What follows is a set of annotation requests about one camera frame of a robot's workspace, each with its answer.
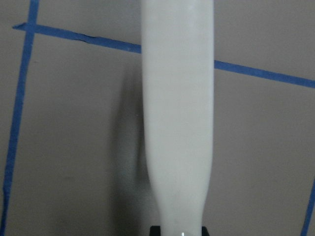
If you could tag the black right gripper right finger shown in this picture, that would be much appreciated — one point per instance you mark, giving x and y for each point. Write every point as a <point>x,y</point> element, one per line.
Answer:
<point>204,231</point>

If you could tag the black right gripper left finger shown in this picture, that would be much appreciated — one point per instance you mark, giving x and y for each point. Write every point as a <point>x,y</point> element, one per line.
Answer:
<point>154,231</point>

